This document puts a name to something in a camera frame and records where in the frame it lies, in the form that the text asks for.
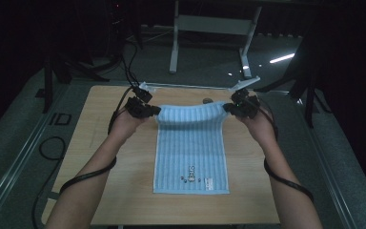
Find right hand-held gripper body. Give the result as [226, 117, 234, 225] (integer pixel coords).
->
[231, 74, 262, 120]

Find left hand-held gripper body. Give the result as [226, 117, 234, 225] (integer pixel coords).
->
[125, 81, 157, 120]

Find blue striped towel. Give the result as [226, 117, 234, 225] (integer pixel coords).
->
[152, 101, 231, 196]

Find person's left hand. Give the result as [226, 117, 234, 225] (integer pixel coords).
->
[109, 107, 148, 143]

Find person's right hand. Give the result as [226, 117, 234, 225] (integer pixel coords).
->
[235, 107, 278, 145]

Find black metal stand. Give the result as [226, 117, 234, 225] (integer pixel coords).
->
[253, 37, 334, 130]
[42, 52, 111, 115]

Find dark equipment tower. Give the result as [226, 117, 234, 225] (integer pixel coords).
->
[106, 0, 126, 63]

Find black floor cables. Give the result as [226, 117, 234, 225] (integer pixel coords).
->
[119, 39, 142, 88]

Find white metal table frame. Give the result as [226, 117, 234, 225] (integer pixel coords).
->
[169, 0, 263, 80]

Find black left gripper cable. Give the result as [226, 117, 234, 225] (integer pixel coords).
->
[30, 85, 141, 229]

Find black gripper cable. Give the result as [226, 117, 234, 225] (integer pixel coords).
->
[30, 85, 141, 229]
[249, 95, 315, 204]

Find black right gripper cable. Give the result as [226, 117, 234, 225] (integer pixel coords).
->
[249, 95, 315, 204]

